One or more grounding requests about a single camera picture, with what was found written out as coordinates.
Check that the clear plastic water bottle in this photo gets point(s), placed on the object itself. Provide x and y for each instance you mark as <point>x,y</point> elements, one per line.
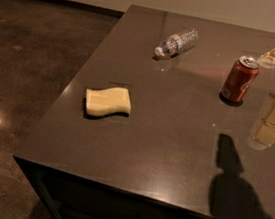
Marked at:
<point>177,43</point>

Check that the yellow sponge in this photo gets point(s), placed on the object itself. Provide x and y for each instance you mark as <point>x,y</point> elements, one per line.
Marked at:
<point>107,101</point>

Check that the red soda can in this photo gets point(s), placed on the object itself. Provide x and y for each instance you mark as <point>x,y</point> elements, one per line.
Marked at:
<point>244,71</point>

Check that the dark cabinet under table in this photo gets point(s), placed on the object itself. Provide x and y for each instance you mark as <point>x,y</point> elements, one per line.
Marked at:
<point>70,197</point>

